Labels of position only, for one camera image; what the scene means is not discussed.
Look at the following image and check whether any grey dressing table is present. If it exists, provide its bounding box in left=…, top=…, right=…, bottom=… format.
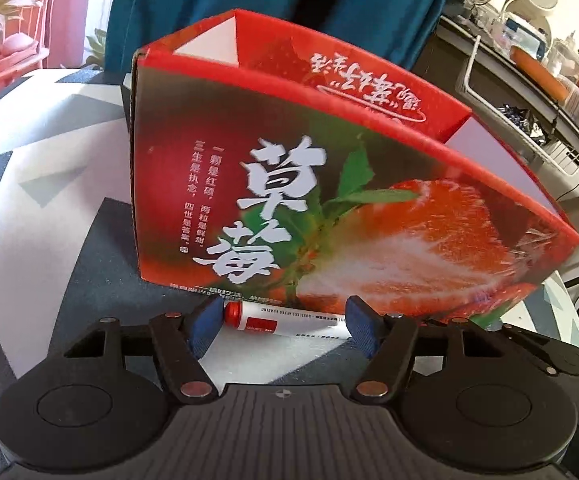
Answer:
left=412, top=10, right=579, bottom=211

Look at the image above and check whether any geometric patterned tablecloth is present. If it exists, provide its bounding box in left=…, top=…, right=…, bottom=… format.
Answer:
left=0, top=67, right=579, bottom=480

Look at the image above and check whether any red capped white marker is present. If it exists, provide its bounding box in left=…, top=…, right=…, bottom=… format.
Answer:
left=224, top=301, right=350, bottom=342

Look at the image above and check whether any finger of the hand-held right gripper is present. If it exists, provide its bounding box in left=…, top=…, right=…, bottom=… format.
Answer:
left=502, top=324, right=579, bottom=377

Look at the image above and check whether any shiny foil packet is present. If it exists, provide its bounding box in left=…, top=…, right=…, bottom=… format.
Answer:
left=499, top=104, right=543, bottom=134

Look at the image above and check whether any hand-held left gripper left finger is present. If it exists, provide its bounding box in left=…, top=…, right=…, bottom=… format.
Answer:
left=62, top=297, right=223, bottom=405

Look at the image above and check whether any white wire basket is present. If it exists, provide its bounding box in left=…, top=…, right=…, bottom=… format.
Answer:
left=457, top=35, right=579, bottom=177

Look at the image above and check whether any printed pink room wall backdrop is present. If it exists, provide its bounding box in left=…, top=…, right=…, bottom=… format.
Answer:
left=0, top=0, right=135, bottom=122

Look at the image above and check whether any clear plastic organizer box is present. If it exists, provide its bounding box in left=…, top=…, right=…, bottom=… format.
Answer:
left=544, top=30, right=579, bottom=82

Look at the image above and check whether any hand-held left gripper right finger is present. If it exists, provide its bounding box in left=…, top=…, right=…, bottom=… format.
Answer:
left=345, top=296, right=510, bottom=406

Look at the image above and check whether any orange bowl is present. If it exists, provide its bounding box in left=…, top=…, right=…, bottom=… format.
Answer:
left=512, top=46, right=570, bottom=102

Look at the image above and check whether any red strawberry print cardboard box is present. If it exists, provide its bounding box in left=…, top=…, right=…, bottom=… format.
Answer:
left=130, top=8, right=579, bottom=322

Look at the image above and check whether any teal curtain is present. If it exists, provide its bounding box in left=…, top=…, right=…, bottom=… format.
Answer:
left=104, top=0, right=465, bottom=92

